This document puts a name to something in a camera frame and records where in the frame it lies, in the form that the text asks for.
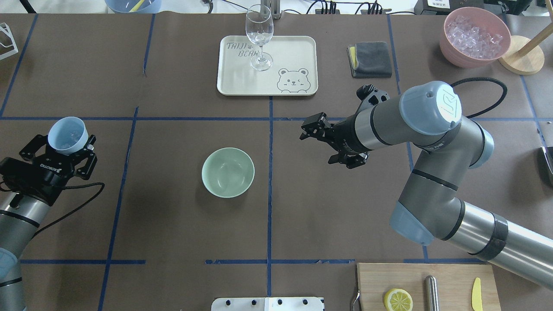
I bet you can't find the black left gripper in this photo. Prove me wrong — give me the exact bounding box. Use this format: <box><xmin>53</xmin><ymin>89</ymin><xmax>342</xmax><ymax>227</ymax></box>
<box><xmin>0</xmin><ymin>135</ymin><xmax>97</xmax><ymax>206</ymax></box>

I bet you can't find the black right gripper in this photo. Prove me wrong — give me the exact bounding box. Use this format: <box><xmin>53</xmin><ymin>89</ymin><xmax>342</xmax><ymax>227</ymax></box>
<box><xmin>300</xmin><ymin>84</ymin><xmax>390</xmax><ymax>169</ymax></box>

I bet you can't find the light blue plastic cup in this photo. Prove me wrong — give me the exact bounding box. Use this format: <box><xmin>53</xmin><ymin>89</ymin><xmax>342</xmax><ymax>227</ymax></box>
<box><xmin>47</xmin><ymin>116</ymin><xmax>89</xmax><ymax>156</ymax></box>

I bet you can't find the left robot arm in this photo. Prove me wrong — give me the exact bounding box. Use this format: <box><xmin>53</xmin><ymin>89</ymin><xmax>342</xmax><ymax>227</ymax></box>
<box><xmin>0</xmin><ymin>134</ymin><xmax>97</xmax><ymax>311</ymax></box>

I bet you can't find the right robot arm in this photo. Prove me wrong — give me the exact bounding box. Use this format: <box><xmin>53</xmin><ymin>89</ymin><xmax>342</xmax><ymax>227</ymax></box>
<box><xmin>300</xmin><ymin>81</ymin><xmax>553</xmax><ymax>288</ymax></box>

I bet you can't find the mint green bowl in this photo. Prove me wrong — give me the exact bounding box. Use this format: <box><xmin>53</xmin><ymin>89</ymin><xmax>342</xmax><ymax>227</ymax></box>
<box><xmin>201</xmin><ymin>147</ymin><xmax>255</xmax><ymax>198</ymax></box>

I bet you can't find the blue bowl at table edge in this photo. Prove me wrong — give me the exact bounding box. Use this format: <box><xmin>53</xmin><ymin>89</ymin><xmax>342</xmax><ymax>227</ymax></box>
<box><xmin>104</xmin><ymin>0</ymin><xmax>163</xmax><ymax>14</ymax></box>

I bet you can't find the pink bowl with ice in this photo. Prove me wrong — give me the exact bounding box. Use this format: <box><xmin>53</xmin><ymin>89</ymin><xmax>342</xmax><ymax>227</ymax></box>
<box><xmin>440</xmin><ymin>6</ymin><xmax>511</xmax><ymax>68</ymax></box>

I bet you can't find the cream bear tray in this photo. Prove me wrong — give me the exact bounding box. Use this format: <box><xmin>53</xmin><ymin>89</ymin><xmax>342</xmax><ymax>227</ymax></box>
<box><xmin>216</xmin><ymin>35</ymin><xmax>318</xmax><ymax>96</ymax></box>

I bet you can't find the clear wine glass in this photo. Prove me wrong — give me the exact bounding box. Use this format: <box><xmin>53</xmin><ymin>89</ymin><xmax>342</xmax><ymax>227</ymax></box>
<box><xmin>245</xmin><ymin>4</ymin><xmax>274</xmax><ymax>71</ymax></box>

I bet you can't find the half lemon slice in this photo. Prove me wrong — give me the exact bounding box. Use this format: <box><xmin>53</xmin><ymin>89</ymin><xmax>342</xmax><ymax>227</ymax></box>
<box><xmin>383</xmin><ymin>288</ymin><xmax>413</xmax><ymax>311</ymax></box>

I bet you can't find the wooden cutting board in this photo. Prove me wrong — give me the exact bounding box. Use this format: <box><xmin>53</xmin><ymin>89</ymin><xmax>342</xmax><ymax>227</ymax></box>
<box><xmin>357</xmin><ymin>263</ymin><xmax>501</xmax><ymax>311</ymax></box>

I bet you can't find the wooden stand base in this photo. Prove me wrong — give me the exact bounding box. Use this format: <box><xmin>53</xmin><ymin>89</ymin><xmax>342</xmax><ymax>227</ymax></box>
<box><xmin>499</xmin><ymin>23</ymin><xmax>553</xmax><ymax>75</ymax></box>

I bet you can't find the yellow plastic knife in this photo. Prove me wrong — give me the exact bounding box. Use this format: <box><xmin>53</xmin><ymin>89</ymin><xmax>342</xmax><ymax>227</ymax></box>
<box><xmin>471</xmin><ymin>277</ymin><xmax>483</xmax><ymax>311</ymax></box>

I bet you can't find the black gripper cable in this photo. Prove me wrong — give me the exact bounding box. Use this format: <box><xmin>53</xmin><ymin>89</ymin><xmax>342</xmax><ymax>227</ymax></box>
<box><xmin>32</xmin><ymin>182</ymin><xmax>105</xmax><ymax>238</ymax></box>

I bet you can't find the white wire cup rack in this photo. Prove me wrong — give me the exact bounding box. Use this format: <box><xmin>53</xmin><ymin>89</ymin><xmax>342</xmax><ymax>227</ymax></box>
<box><xmin>0</xmin><ymin>23</ymin><xmax>19</xmax><ymax>60</ymax></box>

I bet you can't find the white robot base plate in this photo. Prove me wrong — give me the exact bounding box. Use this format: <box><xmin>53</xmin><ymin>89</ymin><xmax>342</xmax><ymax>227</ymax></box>
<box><xmin>211</xmin><ymin>296</ymin><xmax>325</xmax><ymax>311</ymax></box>

